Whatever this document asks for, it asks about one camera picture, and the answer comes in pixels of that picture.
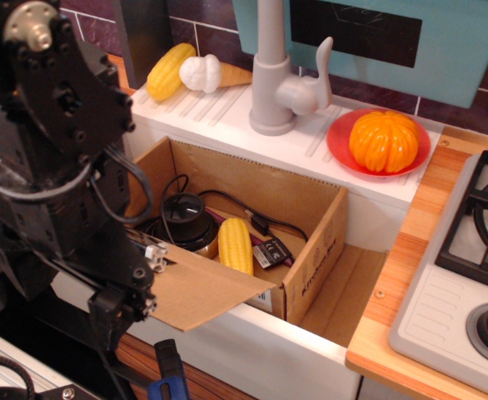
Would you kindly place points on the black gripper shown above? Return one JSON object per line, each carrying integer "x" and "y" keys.
{"x": 124, "y": 263}

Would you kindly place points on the brown cardboard box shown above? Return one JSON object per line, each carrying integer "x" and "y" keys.
{"x": 326, "y": 289}

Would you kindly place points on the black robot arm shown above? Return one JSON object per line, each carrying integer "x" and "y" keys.
{"x": 67, "y": 190}

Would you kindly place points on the black round device in box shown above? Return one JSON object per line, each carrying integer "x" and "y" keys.
{"x": 185, "y": 222}

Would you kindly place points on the yellow toy corn in box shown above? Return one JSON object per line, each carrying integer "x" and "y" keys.
{"x": 234, "y": 246}

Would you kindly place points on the white toy sink unit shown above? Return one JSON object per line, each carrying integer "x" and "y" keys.
{"x": 247, "y": 347}

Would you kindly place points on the yellow toy corn on counter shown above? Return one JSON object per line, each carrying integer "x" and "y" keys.
{"x": 163, "y": 80}

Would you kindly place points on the white toy ice cream cone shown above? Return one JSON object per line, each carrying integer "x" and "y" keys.
{"x": 207, "y": 74}

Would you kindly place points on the grey toy faucet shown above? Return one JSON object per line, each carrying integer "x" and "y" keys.
{"x": 278, "y": 96}

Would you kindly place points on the red plate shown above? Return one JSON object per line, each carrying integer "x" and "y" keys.
{"x": 337, "y": 139}

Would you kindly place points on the grey toy stove top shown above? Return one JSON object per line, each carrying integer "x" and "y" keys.
{"x": 431, "y": 324}

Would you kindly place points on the orange toy peeled orange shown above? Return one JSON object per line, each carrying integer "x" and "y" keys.
{"x": 384, "y": 141}

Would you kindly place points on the black burner grate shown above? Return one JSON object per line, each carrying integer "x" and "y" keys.
{"x": 464, "y": 249}

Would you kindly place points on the teal toy microwave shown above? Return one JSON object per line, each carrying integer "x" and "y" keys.
{"x": 436, "y": 50}

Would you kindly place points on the black power adapter with cable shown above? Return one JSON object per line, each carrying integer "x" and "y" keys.
{"x": 272, "y": 251}

